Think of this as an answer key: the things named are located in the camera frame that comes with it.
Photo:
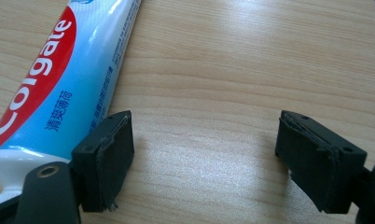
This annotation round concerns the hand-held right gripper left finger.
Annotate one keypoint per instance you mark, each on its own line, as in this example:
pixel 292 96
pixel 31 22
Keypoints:
pixel 108 168

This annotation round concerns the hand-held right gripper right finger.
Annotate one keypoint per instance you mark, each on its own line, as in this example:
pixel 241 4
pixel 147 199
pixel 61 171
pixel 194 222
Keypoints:
pixel 316 168

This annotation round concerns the blue white red toothpaste tube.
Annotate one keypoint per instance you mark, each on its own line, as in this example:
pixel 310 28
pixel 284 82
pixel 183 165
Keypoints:
pixel 61 77

